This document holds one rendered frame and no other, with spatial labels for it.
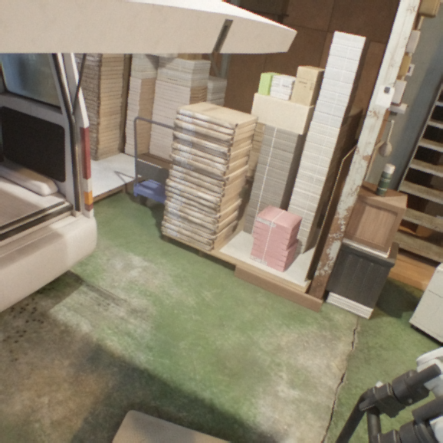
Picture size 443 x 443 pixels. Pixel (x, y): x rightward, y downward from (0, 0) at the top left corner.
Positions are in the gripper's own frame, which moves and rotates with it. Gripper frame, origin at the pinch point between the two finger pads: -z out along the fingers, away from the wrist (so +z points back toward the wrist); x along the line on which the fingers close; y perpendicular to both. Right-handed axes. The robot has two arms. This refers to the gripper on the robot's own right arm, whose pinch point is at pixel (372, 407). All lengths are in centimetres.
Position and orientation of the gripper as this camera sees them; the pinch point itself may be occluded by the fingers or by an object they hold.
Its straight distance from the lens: 142.9
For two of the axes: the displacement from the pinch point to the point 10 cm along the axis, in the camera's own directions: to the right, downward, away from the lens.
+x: -7.5, -6.5, -1.0
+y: -2.4, 4.2, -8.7
